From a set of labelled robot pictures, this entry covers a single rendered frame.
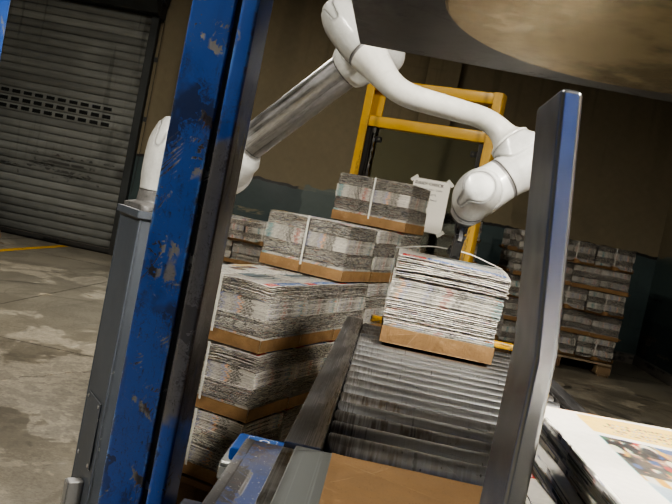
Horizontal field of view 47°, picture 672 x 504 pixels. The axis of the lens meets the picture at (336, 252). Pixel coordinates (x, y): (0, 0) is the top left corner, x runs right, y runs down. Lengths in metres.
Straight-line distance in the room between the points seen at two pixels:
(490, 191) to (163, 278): 0.98
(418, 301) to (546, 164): 1.76
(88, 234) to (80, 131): 1.29
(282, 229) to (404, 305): 1.27
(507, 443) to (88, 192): 10.05
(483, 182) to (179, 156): 0.95
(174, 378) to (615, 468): 0.78
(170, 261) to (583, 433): 0.75
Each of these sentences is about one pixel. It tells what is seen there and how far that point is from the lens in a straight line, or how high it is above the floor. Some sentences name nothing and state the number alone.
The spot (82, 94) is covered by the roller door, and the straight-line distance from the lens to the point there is 10.34.
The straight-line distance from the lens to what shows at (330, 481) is 0.91.
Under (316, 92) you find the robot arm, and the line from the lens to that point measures 2.20.
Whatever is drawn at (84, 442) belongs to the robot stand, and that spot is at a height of 0.32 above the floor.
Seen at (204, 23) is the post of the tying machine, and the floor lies 1.29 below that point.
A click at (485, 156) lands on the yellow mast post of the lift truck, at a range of 4.01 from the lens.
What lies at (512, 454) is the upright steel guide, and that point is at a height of 1.06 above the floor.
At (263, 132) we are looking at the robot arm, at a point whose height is 1.28.
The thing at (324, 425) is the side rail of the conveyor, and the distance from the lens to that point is 1.13.
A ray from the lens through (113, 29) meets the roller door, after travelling 10.35.
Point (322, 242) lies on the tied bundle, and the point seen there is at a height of 0.97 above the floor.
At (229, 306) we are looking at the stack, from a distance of 2.55.
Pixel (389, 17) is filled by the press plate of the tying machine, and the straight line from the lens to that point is 0.78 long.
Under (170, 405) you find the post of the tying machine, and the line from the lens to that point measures 0.95.
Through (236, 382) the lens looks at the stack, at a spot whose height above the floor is 0.49.
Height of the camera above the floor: 1.10
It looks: 3 degrees down
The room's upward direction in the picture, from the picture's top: 11 degrees clockwise
